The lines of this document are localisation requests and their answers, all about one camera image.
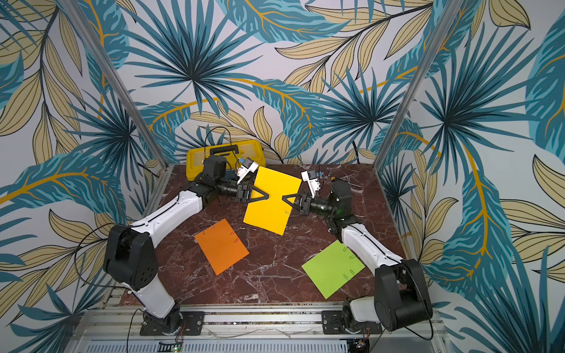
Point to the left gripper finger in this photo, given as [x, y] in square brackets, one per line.
[257, 192]
[257, 199]

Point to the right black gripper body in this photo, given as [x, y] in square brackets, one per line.
[302, 203]

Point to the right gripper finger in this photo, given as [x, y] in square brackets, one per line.
[292, 197]
[297, 206]

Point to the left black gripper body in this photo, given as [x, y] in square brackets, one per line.
[234, 190]

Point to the yellow paper sheet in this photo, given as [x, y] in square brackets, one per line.
[272, 214]

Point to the lime green paper sheet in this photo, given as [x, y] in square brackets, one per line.
[332, 268]

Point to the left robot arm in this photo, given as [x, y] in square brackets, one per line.
[130, 256]

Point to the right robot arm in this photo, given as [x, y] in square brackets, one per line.
[401, 297]

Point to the yellow black toolbox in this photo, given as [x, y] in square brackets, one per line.
[234, 152]

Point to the orange paper sheet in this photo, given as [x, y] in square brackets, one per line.
[221, 246]

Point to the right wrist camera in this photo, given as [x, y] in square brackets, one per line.
[311, 177]

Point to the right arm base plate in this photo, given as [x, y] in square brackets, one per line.
[337, 322]

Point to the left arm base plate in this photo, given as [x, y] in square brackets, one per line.
[187, 323]

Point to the left aluminium corner post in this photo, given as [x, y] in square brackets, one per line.
[87, 33]

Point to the aluminium corner post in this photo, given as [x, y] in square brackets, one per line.
[87, 33]
[428, 56]

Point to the aluminium front frame rail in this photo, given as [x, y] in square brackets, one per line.
[306, 327]

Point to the right aluminium corner post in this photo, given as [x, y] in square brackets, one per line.
[428, 56]

